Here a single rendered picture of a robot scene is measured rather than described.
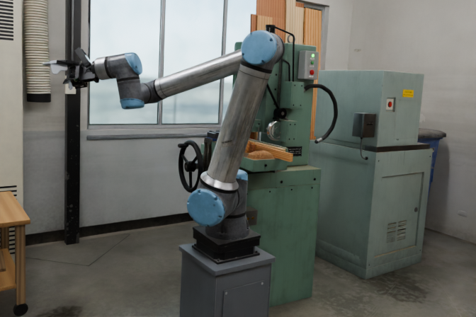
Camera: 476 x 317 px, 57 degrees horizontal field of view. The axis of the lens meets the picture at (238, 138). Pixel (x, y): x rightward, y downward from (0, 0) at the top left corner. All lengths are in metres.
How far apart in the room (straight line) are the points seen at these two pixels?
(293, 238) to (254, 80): 1.34
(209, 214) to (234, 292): 0.39
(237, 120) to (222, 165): 0.18
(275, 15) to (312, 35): 0.47
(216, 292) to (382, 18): 3.70
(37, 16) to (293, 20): 2.33
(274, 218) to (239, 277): 0.73
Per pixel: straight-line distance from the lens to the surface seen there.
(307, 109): 2.67
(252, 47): 1.51
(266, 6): 4.30
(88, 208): 3.69
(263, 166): 2.22
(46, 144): 3.51
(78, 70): 1.85
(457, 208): 4.43
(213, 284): 1.82
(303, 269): 2.77
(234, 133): 1.56
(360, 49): 5.04
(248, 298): 1.93
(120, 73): 1.77
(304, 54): 2.58
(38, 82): 3.28
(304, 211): 2.64
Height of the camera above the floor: 1.26
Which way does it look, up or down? 7 degrees down
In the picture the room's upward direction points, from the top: 3 degrees clockwise
